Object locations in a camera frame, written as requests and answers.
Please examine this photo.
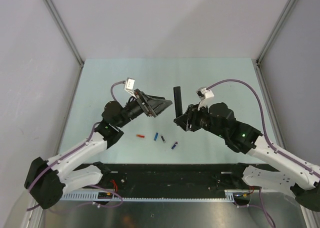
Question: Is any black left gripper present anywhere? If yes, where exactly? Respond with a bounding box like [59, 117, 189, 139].
[116, 89, 172, 128]

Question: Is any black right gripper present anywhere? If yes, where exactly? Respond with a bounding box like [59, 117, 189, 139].
[174, 101, 227, 139]

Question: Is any black remote control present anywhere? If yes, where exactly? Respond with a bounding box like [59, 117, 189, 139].
[173, 86, 183, 117]

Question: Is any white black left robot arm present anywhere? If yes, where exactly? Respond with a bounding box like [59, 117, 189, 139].
[24, 89, 172, 210]

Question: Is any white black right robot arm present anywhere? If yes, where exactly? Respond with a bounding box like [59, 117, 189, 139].
[174, 103, 320, 212]

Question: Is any black silver battery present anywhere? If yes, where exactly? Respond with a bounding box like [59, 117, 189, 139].
[160, 135, 166, 143]

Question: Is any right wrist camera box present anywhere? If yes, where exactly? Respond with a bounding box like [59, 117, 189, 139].
[196, 87, 214, 101]

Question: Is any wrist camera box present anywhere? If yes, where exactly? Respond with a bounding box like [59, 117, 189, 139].
[196, 87, 214, 101]
[124, 77, 135, 92]

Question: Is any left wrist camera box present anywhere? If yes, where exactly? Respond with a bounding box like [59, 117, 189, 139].
[124, 77, 135, 92]

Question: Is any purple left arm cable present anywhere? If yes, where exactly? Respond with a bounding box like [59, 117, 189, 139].
[26, 80, 127, 212]

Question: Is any grey slotted cable duct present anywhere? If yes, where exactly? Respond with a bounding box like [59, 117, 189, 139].
[60, 189, 250, 203]

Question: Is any aluminium frame post left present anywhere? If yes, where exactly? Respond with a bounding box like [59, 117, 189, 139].
[37, 0, 85, 68]

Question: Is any aluminium frame post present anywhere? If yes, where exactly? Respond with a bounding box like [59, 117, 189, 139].
[37, 0, 85, 68]
[256, 0, 305, 64]

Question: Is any aluminium frame post right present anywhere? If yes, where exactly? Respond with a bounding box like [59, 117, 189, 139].
[256, 0, 305, 64]

